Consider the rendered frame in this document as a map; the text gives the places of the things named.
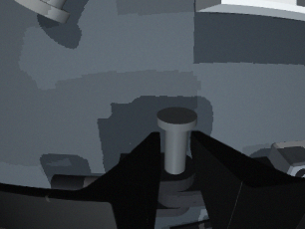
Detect dark grey flat slab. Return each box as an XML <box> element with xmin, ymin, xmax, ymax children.
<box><xmin>0</xmin><ymin>0</ymin><xmax>305</xmax><ymax>188</ymax></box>

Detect white headed pin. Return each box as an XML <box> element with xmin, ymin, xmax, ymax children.
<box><xmin>156</xmin><ymin>107</ymin><xmax>197</xmax><ymax>174</ymax></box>

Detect grey headed pin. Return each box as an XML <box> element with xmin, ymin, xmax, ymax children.
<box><xmin>15</xmin><ymin>0</ymin><xmax>71</xmax><ymax>24</ymax></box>

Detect grey square block with holes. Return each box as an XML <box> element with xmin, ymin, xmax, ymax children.
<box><xmin>268</xmin><ymin>140</ymin><xmax>305</xmax><ymax>177</ymax></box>

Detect grey clevis fork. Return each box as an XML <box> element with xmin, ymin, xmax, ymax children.
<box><xmin>51</xmin><ymin>152</ymin><xmax>195</xmax><ymax>217</ymax></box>

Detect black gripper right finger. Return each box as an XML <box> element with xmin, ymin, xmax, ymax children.
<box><xmin>190</xmin><ymin>130</ymin><xmax>305</xmax><ymax>229</ymax></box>

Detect white compartment tray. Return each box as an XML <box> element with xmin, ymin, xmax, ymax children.
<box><xmin>195</xmin><ymin>0</ymin><xmax>305</xmax><ymax>21</ymax></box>

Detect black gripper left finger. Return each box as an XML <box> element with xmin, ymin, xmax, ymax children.
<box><xmin>0</xmin><ymin>131</ymin><xmax>160</xmax><ymax>229</ymax></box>

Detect dark grey l-shaped hex key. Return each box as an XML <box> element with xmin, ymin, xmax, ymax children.
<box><xmin>169</xmin><ymin>219</ymin><xmax>212</xmax><ymax>229</ymax></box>

